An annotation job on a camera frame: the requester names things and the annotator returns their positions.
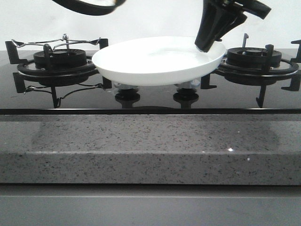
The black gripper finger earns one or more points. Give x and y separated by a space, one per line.
209 27
227 23

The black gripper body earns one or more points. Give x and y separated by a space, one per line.
253 7

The white round plate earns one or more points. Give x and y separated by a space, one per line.
156 61

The black frying pan green handle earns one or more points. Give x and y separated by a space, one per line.
91 9

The right black burner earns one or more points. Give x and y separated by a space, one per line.
248 57

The black burner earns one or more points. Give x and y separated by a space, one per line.
248 57
61 58

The right black pan support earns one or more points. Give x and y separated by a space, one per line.
275 69

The black pan support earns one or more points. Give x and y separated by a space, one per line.
275 69
30 78

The black glass gas hob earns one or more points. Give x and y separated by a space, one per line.
215 94

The right silver stove knob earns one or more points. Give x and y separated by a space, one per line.
193 84

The silver stove knob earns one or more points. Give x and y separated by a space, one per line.
193 84
119 87

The left silver stove knob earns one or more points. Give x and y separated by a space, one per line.
119 87

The left black burner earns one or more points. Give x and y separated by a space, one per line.
61 58

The left black pan support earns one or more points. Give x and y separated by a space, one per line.
30 78

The chrome wire pan trivet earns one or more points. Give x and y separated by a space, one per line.
64 41

